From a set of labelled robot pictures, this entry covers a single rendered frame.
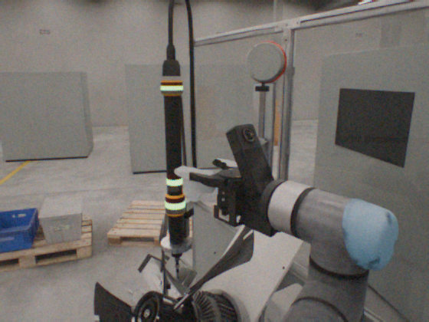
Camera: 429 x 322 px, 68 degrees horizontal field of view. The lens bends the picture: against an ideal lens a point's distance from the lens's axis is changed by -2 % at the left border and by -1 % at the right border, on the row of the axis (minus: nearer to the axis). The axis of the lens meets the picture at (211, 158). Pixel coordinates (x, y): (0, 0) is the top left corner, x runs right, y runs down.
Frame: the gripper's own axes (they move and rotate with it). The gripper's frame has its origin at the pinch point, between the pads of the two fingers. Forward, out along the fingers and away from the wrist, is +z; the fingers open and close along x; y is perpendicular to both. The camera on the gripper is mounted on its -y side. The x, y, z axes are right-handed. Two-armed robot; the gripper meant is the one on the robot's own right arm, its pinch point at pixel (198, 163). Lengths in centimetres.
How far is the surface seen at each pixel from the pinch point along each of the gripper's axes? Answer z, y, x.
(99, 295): 47, 54, -5
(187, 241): 6.0, 19.8, 1.5
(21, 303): 228, 167, -9
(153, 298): 19.2, 41.6, -0.5
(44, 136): 725, 111, 140
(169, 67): 6.6, -18.2, -1.5
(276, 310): 17, 72, 52
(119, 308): 34, 52, -4
